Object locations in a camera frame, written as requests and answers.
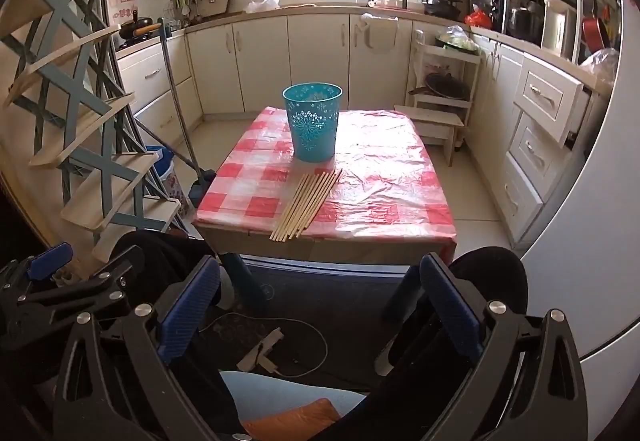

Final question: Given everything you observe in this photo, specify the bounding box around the white cable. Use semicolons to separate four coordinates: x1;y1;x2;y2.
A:
200;313;329;378

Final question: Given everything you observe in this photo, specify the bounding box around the clear bag of vegetables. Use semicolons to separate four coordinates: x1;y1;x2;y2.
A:
434;25;477;52

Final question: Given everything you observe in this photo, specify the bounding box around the row of wooden chopsticks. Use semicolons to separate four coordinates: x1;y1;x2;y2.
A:
269;168;344;243

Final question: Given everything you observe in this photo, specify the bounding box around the red pot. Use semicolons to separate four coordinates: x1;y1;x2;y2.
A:
582;16;612;52

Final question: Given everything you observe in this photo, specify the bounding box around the teal perforated plastic basket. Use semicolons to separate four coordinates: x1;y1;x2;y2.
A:
282;82;344;164

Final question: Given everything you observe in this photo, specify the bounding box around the red white checkered tablecloth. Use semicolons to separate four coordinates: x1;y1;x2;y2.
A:
192;106;458;268

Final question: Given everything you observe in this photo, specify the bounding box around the blue white plastic bag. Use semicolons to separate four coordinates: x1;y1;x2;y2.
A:
145;146;190;216

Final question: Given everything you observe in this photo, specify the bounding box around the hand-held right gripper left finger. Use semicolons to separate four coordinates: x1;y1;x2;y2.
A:
52;255;251;441

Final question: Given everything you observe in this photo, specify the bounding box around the orange cloth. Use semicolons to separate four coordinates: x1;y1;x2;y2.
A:
240;397;342;441

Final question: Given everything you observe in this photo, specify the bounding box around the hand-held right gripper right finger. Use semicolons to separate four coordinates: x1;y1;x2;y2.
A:
419;252;589;441

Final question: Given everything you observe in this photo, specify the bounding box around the white drawer cabinet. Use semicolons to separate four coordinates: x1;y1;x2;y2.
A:
469;33;603;248

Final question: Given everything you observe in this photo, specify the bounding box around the white refrigerator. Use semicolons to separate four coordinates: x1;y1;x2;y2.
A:
519;0;640;441

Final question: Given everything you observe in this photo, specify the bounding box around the white wooden step shelf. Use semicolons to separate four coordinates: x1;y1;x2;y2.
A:
394;28;484;167

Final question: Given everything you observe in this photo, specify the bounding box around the black wok with wooden handle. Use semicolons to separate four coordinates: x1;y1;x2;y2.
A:
119;18;162;46

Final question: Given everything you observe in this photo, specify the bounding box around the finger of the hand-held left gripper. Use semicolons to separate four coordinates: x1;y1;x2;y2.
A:
0;242;75;317
15;245;147;324

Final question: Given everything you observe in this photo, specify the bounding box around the white hanging bin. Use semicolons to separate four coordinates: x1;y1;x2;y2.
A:
359;13;402;52

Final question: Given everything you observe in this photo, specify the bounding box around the red plastic bag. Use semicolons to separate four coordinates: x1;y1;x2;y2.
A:
464;5;494;30

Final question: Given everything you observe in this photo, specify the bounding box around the wooden blue folding rack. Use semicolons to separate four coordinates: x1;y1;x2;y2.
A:
0;0;184;268

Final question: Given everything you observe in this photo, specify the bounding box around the dark frying pan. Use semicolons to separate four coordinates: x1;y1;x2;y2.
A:
409;73;472;102

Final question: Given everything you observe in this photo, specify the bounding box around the mop with metal handle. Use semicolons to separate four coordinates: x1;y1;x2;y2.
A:
157;18;219;212

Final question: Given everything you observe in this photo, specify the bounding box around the grey metal broom handle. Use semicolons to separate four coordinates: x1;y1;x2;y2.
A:
134;120;203;174

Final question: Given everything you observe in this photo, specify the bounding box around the dark floor mat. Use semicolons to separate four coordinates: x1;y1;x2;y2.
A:
200;255;427;393

